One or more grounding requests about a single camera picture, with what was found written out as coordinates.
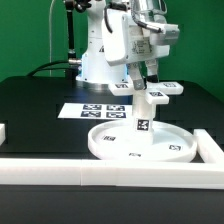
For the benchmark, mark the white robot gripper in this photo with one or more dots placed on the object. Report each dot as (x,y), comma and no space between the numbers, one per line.
(127,44)

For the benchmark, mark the white cross-shaped table base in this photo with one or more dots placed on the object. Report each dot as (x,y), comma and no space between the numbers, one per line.
(155,93)

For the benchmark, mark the white round table top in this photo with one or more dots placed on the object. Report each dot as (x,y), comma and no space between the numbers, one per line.
(118,140)

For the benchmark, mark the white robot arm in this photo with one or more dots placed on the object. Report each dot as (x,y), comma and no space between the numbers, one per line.
(96,73)

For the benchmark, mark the white marker sheet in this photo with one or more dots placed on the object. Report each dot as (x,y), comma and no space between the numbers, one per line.
(95,111)

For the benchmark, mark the white right fence bar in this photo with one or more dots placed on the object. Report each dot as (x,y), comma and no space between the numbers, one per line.
(208,149)

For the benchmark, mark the white fence bar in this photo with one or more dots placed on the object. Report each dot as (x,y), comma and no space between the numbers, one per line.
(208,149)
(111,173)

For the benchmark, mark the white left fence block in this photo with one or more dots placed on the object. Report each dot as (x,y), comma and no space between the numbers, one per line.
(2,133)

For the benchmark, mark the white front fence bar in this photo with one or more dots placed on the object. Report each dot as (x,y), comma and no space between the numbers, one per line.
(111,173)

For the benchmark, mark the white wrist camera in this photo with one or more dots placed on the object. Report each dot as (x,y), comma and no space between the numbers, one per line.
(162,33)

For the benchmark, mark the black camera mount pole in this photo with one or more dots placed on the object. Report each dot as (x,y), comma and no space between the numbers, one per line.
(80,6)

